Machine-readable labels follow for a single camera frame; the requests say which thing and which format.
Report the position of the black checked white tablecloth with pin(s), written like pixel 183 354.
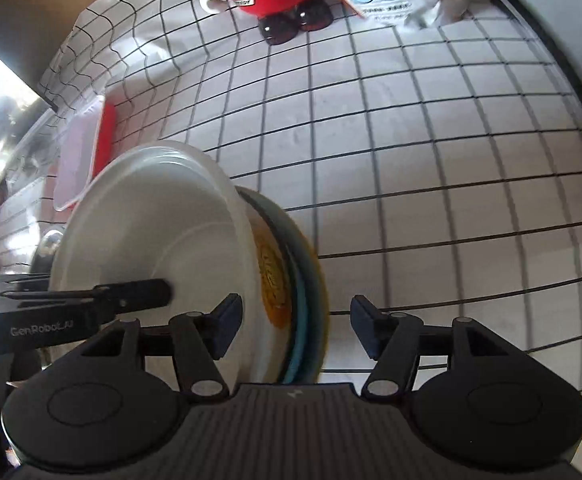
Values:
pixel 421 160

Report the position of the stainless steel bowl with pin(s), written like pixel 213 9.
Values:
pixel 46 252

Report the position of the white bowl with yellow rim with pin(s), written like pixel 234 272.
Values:
pixel 320 310

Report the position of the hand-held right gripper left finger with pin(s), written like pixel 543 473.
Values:
pixel 228 325

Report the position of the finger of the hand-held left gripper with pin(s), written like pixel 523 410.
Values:
pixel 136 294

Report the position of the blue bowl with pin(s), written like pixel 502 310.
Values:
pixel 298 340

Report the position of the white paper bowl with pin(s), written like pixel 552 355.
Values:
pixel 161 240

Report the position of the red plastic tray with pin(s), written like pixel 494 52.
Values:
pixel 105 135

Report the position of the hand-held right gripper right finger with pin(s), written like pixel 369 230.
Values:
pixel 363 330

